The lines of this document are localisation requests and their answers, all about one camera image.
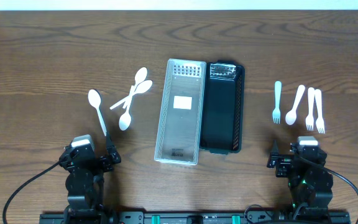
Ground left black cable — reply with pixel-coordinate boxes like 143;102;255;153
2;160;62;224

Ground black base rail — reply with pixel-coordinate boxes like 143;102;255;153
39;210;351;224

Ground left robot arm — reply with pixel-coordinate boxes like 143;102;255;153
59;134;121;210

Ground right black cable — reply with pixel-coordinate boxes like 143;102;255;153
293;152;358;224

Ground clear plastic basket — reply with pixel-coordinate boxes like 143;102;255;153
154;58;206;166

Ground pale blue plastic fork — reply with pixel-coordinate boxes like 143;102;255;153
272;80;282;124

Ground white fork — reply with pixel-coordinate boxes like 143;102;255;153
314;89;325;134
305;87;314;131

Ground black cable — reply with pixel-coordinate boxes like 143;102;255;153
2;160;62;224
293;152;358;224

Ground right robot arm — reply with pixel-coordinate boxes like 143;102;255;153
267;136;333;219

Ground black plastic basket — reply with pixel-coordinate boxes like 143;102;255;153
200;60;246;154

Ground white spoon cluster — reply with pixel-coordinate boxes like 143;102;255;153
129;67;147;96
119;86;135;131
109;80;153;110

